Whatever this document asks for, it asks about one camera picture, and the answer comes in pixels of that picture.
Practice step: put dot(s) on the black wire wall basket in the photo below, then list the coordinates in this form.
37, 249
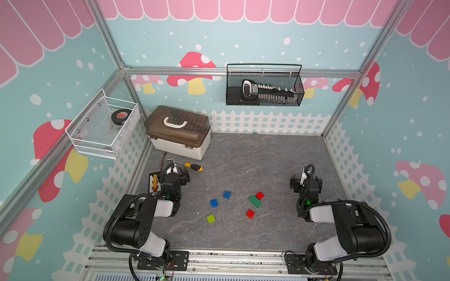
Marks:
285, 76

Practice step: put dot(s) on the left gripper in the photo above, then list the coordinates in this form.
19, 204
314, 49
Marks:
184, 177

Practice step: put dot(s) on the yellow handle screwdriver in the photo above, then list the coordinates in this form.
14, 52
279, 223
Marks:
195, 167

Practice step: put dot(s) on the brown lid storage box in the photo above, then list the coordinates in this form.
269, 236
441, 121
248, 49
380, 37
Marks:
179, 132

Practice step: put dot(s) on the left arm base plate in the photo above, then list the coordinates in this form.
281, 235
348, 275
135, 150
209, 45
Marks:
175, 260

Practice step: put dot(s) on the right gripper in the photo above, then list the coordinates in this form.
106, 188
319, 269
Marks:
298, 182

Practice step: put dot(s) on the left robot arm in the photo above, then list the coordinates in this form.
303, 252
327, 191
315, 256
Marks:
129, 229

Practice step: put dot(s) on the green long lego brick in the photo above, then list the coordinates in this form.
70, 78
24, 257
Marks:
255, 201

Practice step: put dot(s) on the screwdriver bit set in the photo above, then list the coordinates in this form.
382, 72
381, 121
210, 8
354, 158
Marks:
252, 91

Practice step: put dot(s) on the blue lego brick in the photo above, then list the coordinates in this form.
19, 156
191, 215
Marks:
227, 195
214, 203

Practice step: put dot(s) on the lime green lego brick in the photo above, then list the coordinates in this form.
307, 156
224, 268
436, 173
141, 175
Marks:
211, 219

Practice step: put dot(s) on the red lego brick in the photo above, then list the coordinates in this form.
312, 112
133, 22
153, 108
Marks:
250, 214
260, 196

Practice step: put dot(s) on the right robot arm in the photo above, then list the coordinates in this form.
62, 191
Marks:
361, 231

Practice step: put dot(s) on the black tray yellow connectors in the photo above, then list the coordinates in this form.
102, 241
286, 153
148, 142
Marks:
154, 183

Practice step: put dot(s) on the white wire wall basket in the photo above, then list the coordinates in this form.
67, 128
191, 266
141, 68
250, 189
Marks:
93, 133

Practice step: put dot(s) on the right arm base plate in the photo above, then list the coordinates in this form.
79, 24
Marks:
299, 264

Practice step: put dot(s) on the black tape roll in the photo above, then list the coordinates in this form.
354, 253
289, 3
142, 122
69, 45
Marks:
120, 116

